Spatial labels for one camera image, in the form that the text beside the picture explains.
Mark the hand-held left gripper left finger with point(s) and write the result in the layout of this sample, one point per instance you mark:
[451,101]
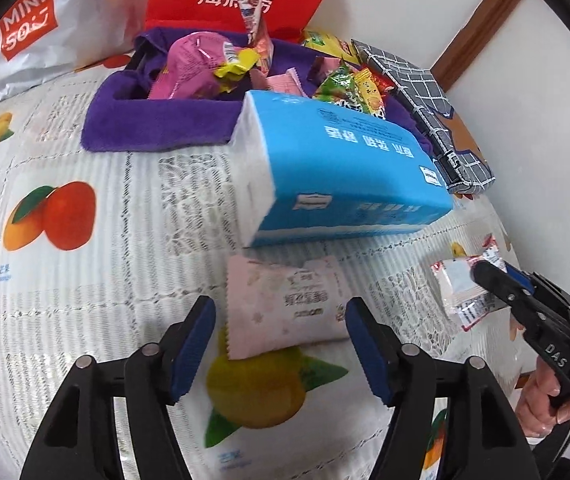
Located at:
[192,355]

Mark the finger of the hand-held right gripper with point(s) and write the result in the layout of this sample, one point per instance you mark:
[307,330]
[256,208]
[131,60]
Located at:
[492,282]
[520,280]

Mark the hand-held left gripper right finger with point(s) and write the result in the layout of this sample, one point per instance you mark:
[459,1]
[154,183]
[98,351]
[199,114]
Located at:
[367,355]

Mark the red and white snack packet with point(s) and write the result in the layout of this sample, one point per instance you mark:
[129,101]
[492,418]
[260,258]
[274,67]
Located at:
[457,285]

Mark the pale pink snack packet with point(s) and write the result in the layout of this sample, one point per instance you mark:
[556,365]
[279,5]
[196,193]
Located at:
[285,305]

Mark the purple fabric basket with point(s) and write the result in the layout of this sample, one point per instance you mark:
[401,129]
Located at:
[165,125]

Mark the green snack packet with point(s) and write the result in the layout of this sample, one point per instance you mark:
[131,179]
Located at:
[337,85]

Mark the magenta snack bag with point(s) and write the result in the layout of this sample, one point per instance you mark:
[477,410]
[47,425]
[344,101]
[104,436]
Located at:
[190,65]

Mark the pink lollipop packet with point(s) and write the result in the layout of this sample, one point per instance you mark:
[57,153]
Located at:
[256,25]

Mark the person's right hand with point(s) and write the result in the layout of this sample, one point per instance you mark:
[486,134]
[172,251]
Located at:
[540,400]

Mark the fruit print tablecloth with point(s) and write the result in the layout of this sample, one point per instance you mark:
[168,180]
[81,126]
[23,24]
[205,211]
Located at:
[115,285]

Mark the blue tissue pack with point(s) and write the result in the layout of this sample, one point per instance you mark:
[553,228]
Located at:
[355,160]

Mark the grey checked fabric box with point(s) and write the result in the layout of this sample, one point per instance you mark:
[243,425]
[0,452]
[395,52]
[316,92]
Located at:
[425,105]

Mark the large yellow snack bag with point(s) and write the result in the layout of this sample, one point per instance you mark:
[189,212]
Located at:
[325,42]

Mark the small yellow candy packet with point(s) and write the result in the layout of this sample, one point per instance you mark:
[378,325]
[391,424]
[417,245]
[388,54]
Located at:
[237,65]

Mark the white plastic shopping bag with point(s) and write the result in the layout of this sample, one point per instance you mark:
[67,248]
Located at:
[80,20]

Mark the red paper bag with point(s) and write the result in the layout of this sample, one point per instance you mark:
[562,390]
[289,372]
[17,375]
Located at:
[180,0]

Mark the brown wooden door frame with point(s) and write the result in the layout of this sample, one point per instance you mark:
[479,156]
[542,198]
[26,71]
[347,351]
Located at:
[485,25]

